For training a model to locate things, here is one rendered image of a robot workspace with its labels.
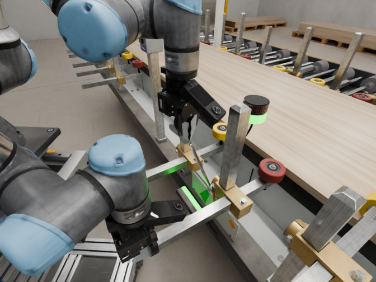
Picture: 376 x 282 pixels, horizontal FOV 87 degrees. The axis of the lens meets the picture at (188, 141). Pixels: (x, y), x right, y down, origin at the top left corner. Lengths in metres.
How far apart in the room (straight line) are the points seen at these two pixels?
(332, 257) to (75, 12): 0.55
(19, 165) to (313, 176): 0.70
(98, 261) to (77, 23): 1.17
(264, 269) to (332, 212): 0.37
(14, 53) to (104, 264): 1.02
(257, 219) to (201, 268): 0.65
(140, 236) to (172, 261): 1.01
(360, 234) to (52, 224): 0.54
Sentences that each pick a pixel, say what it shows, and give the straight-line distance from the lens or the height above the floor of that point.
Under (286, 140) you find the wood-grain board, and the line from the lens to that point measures 0.83.
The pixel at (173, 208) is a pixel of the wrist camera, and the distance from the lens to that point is 0.47.
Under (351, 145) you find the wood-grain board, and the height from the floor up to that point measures 0.90.
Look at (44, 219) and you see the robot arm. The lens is 0.28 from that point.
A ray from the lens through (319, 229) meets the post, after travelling 0.45.
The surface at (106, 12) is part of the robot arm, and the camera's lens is 0.31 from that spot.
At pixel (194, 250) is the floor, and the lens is 1.48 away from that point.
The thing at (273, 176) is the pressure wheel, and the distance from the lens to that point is 0.66.
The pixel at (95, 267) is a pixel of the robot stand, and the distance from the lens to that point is 1.31.
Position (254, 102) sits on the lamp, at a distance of 0.49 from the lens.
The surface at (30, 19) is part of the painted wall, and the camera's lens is 8.10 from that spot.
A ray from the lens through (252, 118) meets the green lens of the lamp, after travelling 0.49.
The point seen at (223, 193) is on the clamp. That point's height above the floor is 0.86.
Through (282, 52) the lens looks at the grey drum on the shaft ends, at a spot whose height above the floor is 0.84.
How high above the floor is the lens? 1.36
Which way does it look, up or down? 38 degrees down
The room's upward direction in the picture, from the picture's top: straight up
